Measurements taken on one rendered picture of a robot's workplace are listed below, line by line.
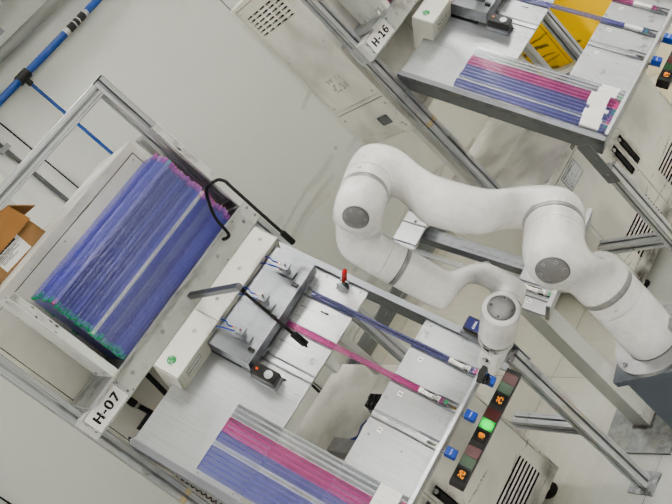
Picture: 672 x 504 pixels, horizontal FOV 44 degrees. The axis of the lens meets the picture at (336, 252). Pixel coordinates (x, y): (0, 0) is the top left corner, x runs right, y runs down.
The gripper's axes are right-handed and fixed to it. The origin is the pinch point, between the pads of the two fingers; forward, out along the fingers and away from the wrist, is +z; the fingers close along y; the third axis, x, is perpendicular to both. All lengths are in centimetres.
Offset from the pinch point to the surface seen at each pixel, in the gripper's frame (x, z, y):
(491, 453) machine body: -5, 59, -2
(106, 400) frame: 82, 2, -55
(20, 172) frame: 123, -31, -21
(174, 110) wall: 196, 98, 88
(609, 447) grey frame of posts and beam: -35, 45, 11
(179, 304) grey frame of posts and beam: 82, 2, -23
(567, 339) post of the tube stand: -11.8, 34.2, 32.0
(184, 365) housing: 70, 2, -37
